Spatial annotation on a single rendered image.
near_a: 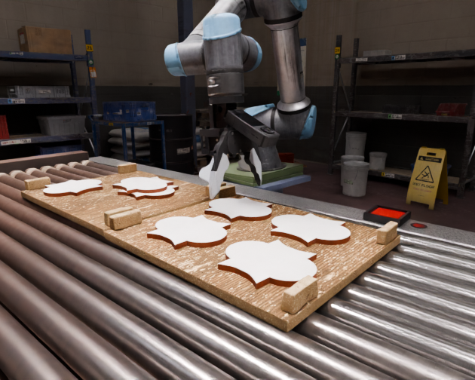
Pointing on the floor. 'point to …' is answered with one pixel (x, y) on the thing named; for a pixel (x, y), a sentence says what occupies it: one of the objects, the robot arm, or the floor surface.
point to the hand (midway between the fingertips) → (240, 193)
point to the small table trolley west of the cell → (125, 134)
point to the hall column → (188, 94)
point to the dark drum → (173, 142)
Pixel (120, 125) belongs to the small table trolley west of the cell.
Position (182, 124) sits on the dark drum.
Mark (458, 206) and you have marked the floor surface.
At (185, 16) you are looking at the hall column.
